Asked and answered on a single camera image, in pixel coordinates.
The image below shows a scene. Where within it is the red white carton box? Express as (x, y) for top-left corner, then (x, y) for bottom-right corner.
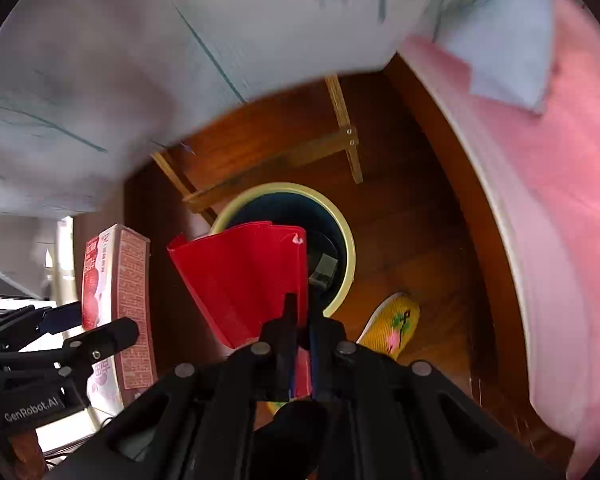
(81, 224), (157, 416)

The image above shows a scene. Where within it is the yellow rimmed trash bin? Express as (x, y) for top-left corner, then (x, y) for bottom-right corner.
(211, 182), (356, 318)

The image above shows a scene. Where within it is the left hand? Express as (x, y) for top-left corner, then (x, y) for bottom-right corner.
(9, 430), (47, 480)

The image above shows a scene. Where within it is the yellow patterned slipper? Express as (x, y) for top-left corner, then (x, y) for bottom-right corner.
(356, 292), (420, 361)

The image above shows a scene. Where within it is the tree pattern tablecloth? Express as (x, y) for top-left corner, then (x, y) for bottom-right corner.
(0, 0), (554, 297)

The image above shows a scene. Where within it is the pink bed sheet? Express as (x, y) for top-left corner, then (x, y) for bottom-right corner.
(400, 0), (600, 479)

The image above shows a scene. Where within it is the wooden table frame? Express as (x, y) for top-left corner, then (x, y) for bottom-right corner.
(151, 75), (363, 226)

